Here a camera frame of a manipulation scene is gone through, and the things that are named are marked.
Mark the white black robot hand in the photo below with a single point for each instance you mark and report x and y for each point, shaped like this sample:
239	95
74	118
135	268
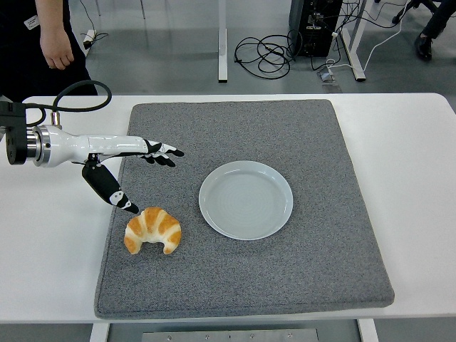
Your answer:
103	144

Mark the golden croissant bread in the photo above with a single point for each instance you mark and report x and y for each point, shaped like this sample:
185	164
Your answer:
154	222

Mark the person's forearm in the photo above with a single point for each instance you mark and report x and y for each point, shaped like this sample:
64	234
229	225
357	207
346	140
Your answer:
50	16

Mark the pale grey round plate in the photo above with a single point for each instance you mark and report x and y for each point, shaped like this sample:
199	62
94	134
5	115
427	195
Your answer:
246	199

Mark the grey metal plate with screws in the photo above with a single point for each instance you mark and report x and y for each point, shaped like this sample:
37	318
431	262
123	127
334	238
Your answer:
231	335

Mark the person's hand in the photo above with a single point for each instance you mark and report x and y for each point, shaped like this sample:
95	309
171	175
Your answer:
57	50

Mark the white power strip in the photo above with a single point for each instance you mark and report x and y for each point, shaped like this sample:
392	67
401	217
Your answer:
89	38

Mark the person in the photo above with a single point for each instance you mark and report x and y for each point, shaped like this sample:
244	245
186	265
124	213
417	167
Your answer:
21	71

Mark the white name badge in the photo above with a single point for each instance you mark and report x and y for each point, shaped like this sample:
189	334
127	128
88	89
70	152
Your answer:
31	22

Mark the straight white desk leg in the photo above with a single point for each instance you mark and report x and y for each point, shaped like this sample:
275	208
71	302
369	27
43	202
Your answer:
222	21

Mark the white table leg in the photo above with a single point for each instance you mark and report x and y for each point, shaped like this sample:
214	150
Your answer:
368	331
98	334

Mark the grey fabric mat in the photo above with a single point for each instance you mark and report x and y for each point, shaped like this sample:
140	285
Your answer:
249	278

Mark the silver floor socket box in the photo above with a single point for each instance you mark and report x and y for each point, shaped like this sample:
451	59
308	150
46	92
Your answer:
326	76

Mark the black computer tower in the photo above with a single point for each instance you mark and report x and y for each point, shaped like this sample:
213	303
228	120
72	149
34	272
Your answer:
310	35

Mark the slanted white desk leg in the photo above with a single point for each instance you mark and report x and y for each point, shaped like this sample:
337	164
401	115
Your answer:
356	60

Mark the seated person's leg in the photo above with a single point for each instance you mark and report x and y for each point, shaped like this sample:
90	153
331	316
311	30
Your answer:
424	46

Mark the black office chair base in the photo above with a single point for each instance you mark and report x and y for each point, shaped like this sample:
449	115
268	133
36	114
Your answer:
415	5

